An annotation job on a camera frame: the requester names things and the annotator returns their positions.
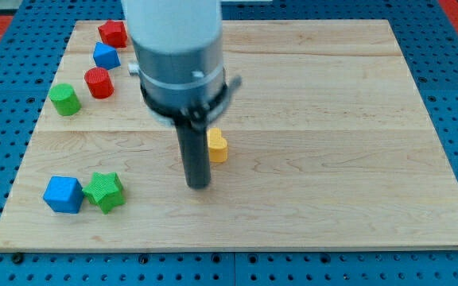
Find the green star block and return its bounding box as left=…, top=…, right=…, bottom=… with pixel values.
left=82, top=172, right=126, bottom=215

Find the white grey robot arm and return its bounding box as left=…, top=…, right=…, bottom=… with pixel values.
left=122, top=0, right=241, bottom=129

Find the red star block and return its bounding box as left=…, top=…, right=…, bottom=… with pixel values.
left=98, top=20, right=127, bottom=48

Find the yellow heart block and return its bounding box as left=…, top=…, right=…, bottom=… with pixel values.
left=208, top=128, right=228, bottom=163

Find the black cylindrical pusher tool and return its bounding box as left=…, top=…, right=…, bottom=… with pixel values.
left=175, top=120, right=211, bottom=190

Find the wooden board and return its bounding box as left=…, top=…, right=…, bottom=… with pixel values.
left=0, top=20, right=458, bottom=253

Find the red cylinder block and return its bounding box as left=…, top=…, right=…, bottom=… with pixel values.
left=84, top=67, right=114, bottom=99

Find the blue triangular block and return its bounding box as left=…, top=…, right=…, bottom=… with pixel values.
left=92, top=42, right=121, bottom=70

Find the green cylinder block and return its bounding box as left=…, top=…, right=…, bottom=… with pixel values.
left=49, top=83, right=81, bottom=116

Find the blue cube block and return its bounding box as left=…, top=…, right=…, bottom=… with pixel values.
left=42, top=176, right=84, bottom=214

